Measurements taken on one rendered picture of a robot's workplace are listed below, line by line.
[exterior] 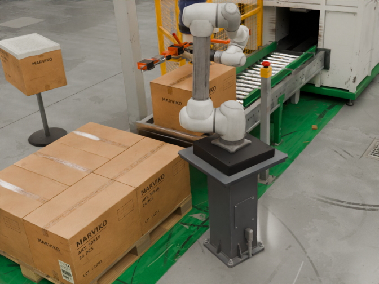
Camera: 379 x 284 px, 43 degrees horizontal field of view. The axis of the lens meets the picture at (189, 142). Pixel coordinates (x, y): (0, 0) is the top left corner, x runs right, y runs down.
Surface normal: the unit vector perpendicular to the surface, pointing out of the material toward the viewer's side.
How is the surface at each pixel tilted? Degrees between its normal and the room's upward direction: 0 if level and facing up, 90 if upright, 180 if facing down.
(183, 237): 0
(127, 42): 91
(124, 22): 88
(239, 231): 90
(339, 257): 0
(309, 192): 0
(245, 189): 90
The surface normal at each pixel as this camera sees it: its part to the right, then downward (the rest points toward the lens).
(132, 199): 0.83, 0.22
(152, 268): -0.06, -0.88
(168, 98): -0.60, 0.40
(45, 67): 0.60, 0.34
